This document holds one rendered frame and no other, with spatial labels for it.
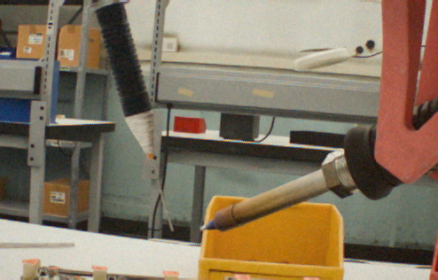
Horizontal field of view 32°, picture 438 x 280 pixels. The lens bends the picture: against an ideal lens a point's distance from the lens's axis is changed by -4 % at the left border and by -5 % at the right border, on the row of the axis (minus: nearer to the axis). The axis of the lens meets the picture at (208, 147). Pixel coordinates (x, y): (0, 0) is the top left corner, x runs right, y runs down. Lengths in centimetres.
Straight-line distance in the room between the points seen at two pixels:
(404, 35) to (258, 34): 452
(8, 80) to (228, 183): 222
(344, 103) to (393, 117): 229
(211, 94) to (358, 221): 227
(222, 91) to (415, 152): 236
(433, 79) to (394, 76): 3
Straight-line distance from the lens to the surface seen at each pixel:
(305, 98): 253
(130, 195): 494
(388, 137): 23
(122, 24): 28
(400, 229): 469
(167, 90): 262
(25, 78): 283
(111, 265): 62
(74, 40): 461
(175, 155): 269
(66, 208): 461
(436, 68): 25
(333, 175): 25
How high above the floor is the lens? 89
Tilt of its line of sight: 4 degrees down
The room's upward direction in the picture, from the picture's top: 4 degrees clockwise
